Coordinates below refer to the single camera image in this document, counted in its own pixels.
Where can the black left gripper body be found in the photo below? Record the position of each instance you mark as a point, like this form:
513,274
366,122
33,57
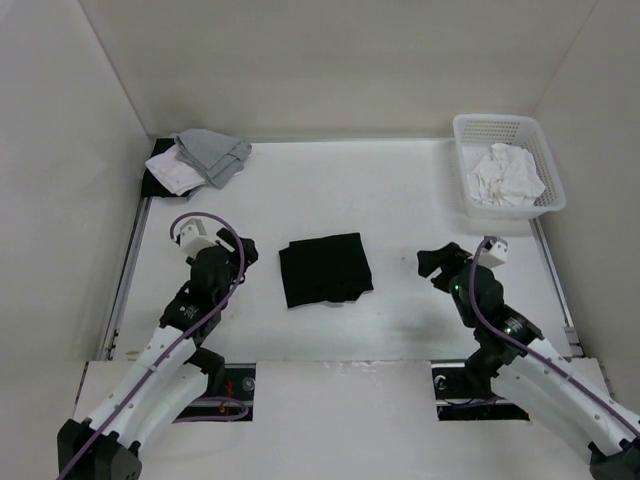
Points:
234,273

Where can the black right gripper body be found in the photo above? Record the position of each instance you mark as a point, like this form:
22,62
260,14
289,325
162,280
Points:
449,283

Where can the black tank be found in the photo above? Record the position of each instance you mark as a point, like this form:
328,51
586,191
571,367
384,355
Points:
150,186
331,269

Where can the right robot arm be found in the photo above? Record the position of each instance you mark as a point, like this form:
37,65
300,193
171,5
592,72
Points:
516,363

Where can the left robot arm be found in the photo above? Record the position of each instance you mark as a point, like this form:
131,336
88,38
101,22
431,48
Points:
173,370

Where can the white folded tank top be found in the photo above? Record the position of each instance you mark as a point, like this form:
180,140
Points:
174,175

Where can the grey folded tank top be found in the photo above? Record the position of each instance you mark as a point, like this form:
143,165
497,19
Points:
216,157

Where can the black folded tank top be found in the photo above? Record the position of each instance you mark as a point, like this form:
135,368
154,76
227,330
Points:
150,186

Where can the white crumpled tank top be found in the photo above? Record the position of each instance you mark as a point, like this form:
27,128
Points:
506,176

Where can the white plastic laundry basket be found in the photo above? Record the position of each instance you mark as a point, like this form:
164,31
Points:
476,133

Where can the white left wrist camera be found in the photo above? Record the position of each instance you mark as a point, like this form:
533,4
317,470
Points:
193,238

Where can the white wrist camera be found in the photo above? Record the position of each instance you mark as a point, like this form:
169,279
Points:
494,252
193,238

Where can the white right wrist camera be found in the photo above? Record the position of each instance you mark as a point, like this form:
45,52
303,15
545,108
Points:
494,252

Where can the right aluminium table rail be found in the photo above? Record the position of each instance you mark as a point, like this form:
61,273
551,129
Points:
551,271

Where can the aluminium table rail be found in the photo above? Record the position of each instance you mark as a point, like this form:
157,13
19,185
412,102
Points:
551,271
111,326

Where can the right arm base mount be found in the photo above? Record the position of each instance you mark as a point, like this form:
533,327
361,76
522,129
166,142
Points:
459,399

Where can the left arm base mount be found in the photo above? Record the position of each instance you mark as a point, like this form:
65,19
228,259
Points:
228,398

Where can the left aluminium table rail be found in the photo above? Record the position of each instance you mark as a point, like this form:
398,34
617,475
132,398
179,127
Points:
111,326

